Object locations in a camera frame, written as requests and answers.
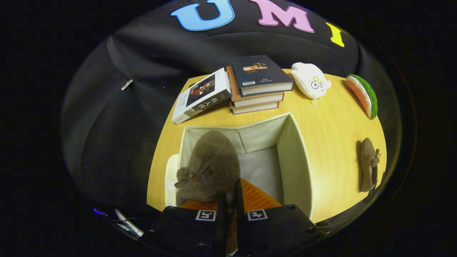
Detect white slim device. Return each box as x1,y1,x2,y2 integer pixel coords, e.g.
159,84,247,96
114,209,145,238

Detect brown cover book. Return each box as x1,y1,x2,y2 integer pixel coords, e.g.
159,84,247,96
227,66,285,107

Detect white plush toy with face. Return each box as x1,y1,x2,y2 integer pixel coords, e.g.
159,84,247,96
290,62,332,105

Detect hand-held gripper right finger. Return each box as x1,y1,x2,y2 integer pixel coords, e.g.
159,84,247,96
233,178,323,257

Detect white book with portrait cover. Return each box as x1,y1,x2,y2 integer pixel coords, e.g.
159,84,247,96
171,68,232,125

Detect dark hardcover book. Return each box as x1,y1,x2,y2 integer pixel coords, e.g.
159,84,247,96
232,55,294,97

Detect thin brown book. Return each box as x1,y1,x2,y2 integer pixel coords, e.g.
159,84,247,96
230,101,280,115

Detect brown fuzzy shoe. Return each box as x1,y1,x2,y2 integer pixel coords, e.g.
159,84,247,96
174,130,241,255
359,138,381,193

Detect watermelon slice plush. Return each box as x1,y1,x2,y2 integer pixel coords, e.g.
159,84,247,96
345,74,378,120

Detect grey fabric storage box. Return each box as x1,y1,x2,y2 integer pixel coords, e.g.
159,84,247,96
165,112,322,223

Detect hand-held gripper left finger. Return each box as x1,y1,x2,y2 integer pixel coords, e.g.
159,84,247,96
141,193,229,257

